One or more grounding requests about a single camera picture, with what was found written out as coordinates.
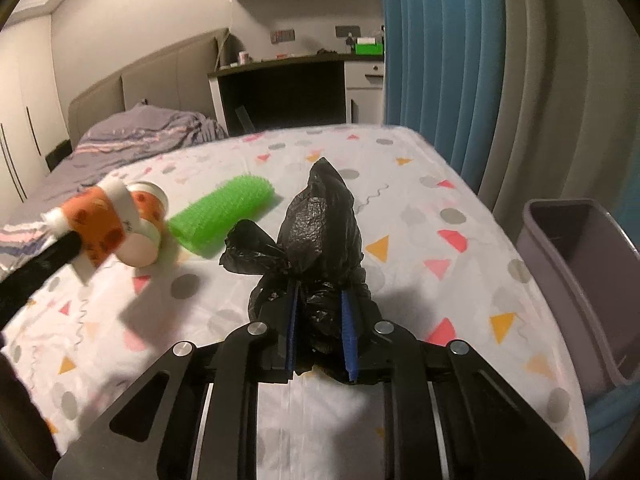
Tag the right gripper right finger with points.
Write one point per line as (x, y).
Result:
(363, 356)

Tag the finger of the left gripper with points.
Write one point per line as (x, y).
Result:
(20, 284)

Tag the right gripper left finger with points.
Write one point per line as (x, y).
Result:
(279, 355)

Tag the black plastic bag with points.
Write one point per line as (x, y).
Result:
(318, 249)

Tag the purple trash bin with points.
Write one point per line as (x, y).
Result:
(588, 270)

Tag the black nightstand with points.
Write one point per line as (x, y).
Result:
(58, 154)

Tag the white wardrobe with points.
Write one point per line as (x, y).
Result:
(32, 123)

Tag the grey striped duvet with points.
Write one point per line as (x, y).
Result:
(143, 132)

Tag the dark top desk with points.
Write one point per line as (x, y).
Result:
(305, 91)

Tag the grey upholstered headboard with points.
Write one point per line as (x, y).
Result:
(174, 77)

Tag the white drawer cabinet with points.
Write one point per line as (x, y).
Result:
(364, 92)

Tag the white mug on desk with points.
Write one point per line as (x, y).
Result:
(244, 57)

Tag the green box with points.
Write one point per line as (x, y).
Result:
(369, 46)

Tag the grey curtain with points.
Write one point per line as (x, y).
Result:
(568, 121)

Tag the blue curtain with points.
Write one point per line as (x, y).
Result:
(440, 60)

